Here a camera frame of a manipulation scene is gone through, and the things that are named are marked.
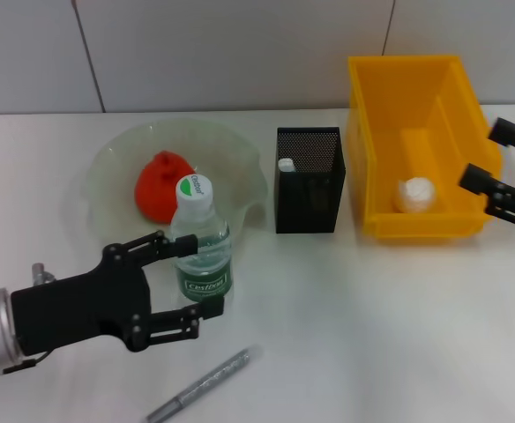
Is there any white paper ball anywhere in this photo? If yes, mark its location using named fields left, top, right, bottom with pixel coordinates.
left=392, top=176, right=438, bottom=215

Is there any clear glass bowl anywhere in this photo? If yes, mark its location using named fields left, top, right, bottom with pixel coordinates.
left=80, top=118, right=270, bottom=257

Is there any yellow plastic storage bin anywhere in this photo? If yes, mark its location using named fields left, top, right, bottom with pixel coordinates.
left=347, top=55, right=504, bottom=241

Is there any black mesh pen holder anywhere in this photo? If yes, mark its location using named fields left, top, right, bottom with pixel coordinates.
left=276, top=126, right=347, bottom=234

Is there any clear water bottle green label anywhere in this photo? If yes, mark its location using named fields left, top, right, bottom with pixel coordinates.
left=170, top=174, right=235, bottom=310

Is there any left gripper cable with plug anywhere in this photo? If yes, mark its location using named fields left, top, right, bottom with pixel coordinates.
left=0, top=263, right=59, bottom=378

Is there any grey glitter marker pen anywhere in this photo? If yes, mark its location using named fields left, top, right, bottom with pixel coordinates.
left=146, top=346, right=261, bottom=423

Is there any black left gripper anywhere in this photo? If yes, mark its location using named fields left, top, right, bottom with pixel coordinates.
left=10, top=232, right=227, bottom=357

